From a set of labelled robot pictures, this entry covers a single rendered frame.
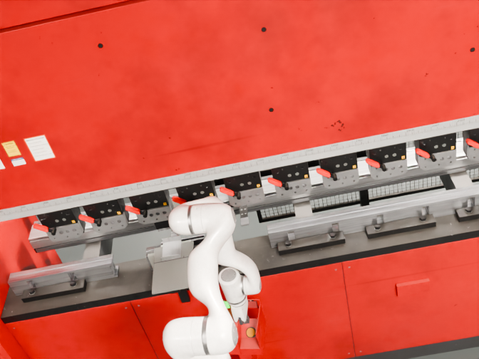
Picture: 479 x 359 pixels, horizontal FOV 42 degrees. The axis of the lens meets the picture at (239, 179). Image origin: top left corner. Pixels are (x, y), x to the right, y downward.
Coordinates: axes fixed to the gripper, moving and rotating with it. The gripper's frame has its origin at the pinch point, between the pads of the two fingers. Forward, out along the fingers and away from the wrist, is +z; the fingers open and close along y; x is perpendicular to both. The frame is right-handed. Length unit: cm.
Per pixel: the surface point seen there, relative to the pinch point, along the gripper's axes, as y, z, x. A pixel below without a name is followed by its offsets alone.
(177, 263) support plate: -19.5, -14.3, -29.3
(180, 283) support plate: -8.3, -15.3, -25.6
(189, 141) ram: -37, -68, -12
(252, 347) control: 5.9, 13.1, 1.2
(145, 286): -16, -2, -48
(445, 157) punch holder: -54, -34, 85
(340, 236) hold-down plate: -40, -3, 40
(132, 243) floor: -119, 95, -114
